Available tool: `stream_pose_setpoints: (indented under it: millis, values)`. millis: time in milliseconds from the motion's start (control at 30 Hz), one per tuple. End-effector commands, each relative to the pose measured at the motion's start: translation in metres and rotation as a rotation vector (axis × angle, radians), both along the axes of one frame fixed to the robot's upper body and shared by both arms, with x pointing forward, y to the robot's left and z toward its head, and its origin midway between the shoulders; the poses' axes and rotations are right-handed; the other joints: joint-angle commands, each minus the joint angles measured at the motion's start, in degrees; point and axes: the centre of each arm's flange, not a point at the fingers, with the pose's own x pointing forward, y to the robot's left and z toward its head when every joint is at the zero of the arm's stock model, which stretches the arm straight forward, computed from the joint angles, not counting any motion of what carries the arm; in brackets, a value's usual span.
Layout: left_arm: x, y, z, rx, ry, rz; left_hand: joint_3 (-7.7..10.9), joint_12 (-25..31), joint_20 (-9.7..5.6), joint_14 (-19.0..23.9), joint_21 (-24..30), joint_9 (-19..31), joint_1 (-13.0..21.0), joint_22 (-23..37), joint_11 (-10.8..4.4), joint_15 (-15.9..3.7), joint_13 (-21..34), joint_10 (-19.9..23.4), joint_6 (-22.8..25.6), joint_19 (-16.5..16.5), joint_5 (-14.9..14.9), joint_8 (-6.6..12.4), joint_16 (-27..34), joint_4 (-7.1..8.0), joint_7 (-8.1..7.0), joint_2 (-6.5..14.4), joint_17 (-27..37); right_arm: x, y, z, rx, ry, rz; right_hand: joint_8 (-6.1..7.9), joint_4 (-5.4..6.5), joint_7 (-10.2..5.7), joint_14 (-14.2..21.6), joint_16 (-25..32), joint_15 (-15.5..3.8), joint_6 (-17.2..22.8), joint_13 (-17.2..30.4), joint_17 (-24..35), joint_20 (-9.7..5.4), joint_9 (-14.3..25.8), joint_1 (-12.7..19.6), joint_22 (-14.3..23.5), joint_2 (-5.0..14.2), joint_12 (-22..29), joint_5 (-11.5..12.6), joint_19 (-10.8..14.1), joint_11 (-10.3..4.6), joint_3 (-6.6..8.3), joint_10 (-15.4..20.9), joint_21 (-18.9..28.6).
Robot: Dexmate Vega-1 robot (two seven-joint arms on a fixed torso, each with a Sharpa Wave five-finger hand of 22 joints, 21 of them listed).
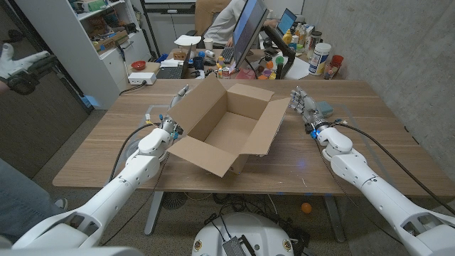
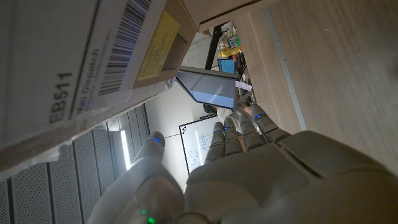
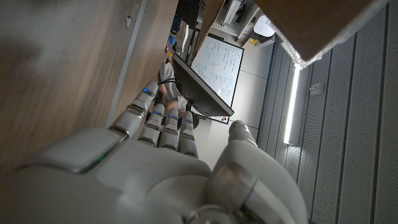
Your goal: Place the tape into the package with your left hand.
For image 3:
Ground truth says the small grey ceiling box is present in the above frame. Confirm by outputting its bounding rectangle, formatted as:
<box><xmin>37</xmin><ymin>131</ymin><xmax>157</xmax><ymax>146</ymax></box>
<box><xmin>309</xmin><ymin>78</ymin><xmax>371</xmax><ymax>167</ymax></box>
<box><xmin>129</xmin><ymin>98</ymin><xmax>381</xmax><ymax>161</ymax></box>
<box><xmin>310</xmin><ymin>82</ymin><xmax>325</xmax><ymax>96</ymax></box>

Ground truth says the ceiling light strip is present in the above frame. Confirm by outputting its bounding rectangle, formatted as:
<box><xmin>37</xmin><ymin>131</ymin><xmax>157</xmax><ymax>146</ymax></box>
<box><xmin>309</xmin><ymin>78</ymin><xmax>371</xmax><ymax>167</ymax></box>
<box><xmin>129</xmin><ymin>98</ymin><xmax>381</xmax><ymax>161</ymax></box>
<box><xmin>284</xmin><ymin>63</ymin><xmax>303</xmax><ymax>146</ymax></box>

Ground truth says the seated person in grey shirt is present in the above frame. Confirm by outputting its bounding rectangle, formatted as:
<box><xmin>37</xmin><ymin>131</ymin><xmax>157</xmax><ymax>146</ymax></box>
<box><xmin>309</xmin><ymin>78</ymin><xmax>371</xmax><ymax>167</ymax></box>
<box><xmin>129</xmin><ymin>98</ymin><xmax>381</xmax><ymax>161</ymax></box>
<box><xmin>158</xmin><ymin>62</ymin><xmax>189</xmax><ymax>116</ymax></box>

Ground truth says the white shelf unit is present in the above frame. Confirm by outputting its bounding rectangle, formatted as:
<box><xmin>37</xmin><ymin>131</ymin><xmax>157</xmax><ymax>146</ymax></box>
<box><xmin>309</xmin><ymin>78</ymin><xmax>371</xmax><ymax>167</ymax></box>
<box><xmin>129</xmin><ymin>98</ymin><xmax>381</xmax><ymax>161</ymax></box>
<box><xmin>214</xmin><ymin>0</ymin><xmax>261</xmax><ymax>39</ymax></box>

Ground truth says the black computer monitor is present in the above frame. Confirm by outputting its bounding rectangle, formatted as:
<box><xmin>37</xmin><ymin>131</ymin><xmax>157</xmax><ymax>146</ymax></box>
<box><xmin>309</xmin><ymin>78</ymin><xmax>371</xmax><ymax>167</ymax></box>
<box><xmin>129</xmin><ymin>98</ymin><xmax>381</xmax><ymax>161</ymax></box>
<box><xmin>172</xmin><ymin>52</ymin><xmax>234</xmax><ymax>118</ymax></box>

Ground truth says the whiteboard with writing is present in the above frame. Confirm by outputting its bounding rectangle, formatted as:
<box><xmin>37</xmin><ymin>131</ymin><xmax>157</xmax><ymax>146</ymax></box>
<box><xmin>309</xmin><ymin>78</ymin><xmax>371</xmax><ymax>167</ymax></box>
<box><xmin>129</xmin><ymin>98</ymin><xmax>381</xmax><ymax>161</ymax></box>
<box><xmin>190</xmin><ymin>33</ymin><xmax>245</xmax><ymax>125</ymax></box>

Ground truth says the open brown cardboard box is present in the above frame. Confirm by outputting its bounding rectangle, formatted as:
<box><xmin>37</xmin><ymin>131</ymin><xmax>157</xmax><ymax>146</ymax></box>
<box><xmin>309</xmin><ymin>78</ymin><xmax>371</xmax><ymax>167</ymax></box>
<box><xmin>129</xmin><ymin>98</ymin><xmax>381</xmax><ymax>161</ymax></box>
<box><xmin>191</xmin><ymin>0</ymin><xmax>389</xmax><ymax>68</ymax></box>

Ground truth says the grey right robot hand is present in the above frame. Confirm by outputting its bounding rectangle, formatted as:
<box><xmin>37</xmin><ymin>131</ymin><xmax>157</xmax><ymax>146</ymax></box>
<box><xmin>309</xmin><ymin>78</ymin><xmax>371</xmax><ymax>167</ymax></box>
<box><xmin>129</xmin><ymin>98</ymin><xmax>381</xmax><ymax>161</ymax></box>
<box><xmin>0</xmin><ymin>80</ymin><xmax>308</xmax><ymax>224</ymax></box>

